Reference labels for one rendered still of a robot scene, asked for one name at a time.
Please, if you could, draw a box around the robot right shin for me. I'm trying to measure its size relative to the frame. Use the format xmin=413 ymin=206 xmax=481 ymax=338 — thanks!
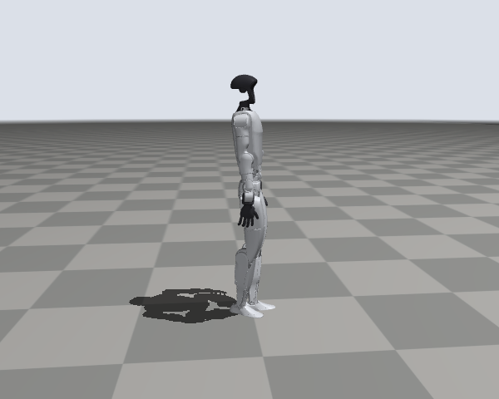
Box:
xmin=235 ymin=252 xmax=256 ymax=309

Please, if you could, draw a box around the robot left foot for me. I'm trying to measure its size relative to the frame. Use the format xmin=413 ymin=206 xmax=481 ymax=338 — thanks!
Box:
xmin=244 ymin=300 xmax=275 ymax=311

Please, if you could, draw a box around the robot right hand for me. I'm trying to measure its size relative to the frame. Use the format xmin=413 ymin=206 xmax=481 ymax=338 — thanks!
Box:
xmin=238 ymin=193 xmax=259 ymax=228

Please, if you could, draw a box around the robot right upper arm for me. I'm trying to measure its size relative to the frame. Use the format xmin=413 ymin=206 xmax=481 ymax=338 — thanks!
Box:
xmin=233 ymin=114 xmax=254 ymax=164

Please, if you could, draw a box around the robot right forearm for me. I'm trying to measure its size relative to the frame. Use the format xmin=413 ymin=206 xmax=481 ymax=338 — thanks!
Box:
xmin=240 ymin=154 xmax=254 ymax=202

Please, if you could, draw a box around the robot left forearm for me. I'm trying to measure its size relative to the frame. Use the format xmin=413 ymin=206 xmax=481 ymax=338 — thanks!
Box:
xmin=253 ymin=166 xmax=262 ymax=183

